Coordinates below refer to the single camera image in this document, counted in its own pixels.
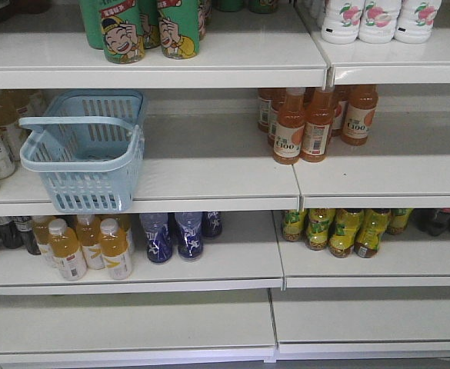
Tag light blue plastic basket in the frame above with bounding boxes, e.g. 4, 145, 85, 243
19, 89, 148, 214

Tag blue sports drink bottle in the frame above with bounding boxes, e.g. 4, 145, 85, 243
202, 211, 222, 238
175, 212, 204, 261
139, 212, 173, 264

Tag white left shelf unit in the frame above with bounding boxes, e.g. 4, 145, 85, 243
0, 1, 326, 368

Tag white shelf unit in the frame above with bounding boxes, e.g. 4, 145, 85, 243
0, 1, 326, 368
271, 1, 450, 368

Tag yellow lemon tea bottle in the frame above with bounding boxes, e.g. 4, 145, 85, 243
386, 208, 413, 235
354, 208, 391, 258
281, 209, 308, 241
305, 208, 336, 251
328, 208, 365, 258

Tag orange juice bottle front left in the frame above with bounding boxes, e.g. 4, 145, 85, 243
273, 87, 305, 165

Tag orange juice bottle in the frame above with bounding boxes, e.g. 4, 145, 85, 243
300, 87, 334, 162
273, 87, 305, 165
341, 85, 378, 146

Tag orange juice bottle front right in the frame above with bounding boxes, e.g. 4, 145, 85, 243
300, 87, 334, 162

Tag yellow vitamin drink bottle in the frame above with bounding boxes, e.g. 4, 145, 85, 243
76, 214, 105, 270
98, 218, 132, 281
48, 218, 88, 281
32, 215, 57, 268

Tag green cartoon tea bottle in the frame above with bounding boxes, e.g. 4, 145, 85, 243
157, 0, 200, 59
96, 0, 145, 65

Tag white right shelf unit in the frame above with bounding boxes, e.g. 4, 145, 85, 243
271, 1, 450, 368

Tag white peach drink bottle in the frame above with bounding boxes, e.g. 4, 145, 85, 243
394, 0, 442, 44
358, 0, 402, 44
321, 0, 365, 45

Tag dark tea bottle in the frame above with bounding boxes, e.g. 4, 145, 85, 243
13, 216, 41, 255
0, 216, 22, 249

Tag dark cola bottle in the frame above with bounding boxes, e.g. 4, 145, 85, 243
416, 208, 450, 236

